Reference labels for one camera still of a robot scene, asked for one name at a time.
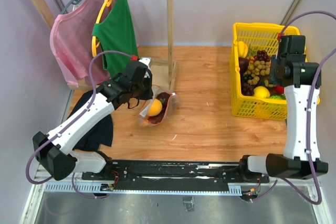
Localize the green custard apple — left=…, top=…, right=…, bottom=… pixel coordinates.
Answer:
left=269, top=93, right=286, bottom=100

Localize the dark purple bell pepper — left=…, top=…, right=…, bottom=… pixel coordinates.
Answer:
left=156, top=92, right=171, bottom=109

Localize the yellow peach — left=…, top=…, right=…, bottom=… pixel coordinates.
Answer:
left=147, top=99, right=162, bottom=117

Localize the clear zip top bag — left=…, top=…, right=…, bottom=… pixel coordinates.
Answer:
left=137, top=85, right=180, bottom=127

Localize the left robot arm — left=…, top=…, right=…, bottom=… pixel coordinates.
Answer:
left=33, top=57, right=153, bottom=181

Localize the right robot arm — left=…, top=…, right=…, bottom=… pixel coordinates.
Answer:
left=238, top=35, right=329, bottom=182

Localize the green tank top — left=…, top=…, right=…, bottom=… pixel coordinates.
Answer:
left=92, top=0, right=139, bottom=77

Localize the dark grape bunch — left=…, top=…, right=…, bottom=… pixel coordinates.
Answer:
left=255, top=50, right=270, bottom=62

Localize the brown longan bunch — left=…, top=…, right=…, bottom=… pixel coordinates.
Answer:
left=246, top=60, right=273, bottom=88

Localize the yellow lemon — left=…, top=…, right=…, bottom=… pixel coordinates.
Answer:
left=253, top=86, right=270, bottom=99

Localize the yellow plastic basket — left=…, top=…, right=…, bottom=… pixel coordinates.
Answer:
left=229, top=23, right=301, bottom=120

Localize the yellow bell pepper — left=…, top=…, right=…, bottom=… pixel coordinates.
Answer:
left=237, top=41, right=249, bottom=58

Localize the dark navy cloth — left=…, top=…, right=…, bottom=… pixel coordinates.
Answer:
left=68, top=90, right=114, bottom=153

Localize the pink shirt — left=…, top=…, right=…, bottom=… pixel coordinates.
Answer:
left=50, top=0, right=104, bottom=87

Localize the yellow hanger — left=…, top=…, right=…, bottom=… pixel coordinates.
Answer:
left=91, top=0, right=114, bottom=57

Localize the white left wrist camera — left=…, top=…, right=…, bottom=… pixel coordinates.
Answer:
left=131, top=56, right=152, bottom=78

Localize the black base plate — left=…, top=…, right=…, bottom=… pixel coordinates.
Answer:
left=81, top=159, right=269, bottom=193

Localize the aluminium rail frame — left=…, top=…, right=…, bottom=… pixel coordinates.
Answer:
left=19, top=155, right=334, bottom=224

